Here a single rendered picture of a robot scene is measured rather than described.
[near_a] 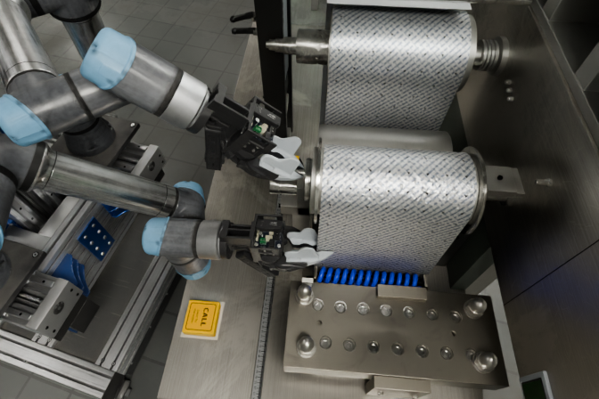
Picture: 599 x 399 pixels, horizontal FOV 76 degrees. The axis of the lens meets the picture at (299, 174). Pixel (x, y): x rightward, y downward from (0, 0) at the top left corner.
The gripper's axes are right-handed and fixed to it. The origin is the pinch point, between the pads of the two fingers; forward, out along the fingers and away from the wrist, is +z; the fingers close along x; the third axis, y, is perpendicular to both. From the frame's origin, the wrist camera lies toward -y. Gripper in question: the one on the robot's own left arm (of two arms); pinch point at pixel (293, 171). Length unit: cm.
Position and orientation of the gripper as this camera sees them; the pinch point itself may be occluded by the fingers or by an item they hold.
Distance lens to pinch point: 67.9
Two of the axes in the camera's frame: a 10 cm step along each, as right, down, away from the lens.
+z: 7.7, 4.2, 4.8
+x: 0.8, -8.1, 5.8
